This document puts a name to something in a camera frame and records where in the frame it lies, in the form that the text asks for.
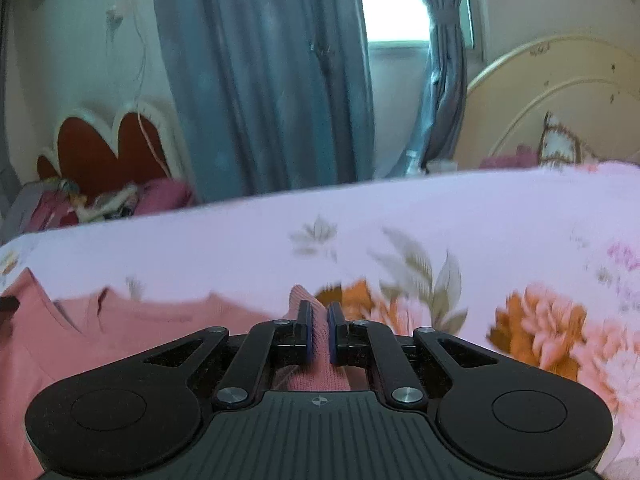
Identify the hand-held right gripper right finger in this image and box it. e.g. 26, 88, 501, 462
327, 302, 522, 409

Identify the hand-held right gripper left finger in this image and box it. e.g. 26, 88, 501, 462
120, 300, 316, 411

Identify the pink sweatshirt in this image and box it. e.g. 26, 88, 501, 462
0, 267, 352, 480

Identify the pile of clothes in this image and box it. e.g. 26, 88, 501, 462
0, 177, 141, 234

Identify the floral bed sheet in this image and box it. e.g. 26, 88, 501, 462
0, 160, 640, 480

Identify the red scalloped headboard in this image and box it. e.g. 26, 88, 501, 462
35, 100, 194, 201

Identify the narrow blue curtain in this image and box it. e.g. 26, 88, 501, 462
0, 0, 22, 233

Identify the magenta ruffled blanket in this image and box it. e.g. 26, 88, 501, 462
479, 144, 544, 170

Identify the wide blue curtain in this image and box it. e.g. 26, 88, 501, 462
149, 0, 376, 206

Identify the tied blue curtain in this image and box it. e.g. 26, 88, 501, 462
400, 0, 481, 172

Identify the small patterned cushion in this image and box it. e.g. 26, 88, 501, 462
537, 112, 599, 166

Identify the cream round headboard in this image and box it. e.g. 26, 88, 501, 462
452, 33, 640, 171

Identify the bright window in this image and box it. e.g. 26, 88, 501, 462
354, 0, 476, 69

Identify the white power cable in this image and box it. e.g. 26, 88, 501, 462
127, 0, 171, 181

